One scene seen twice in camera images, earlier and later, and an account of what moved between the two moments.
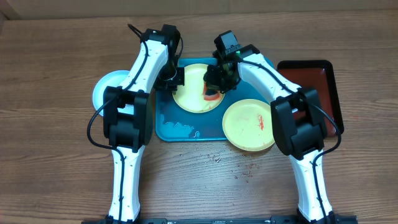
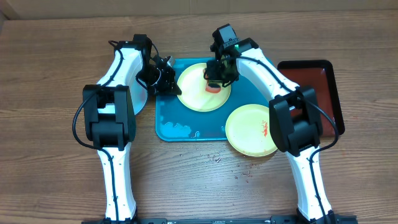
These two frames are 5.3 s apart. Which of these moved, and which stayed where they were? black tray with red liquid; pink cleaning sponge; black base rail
Moved: pink cleaning sponge
Stayed: black tray with red liquid; black base rail
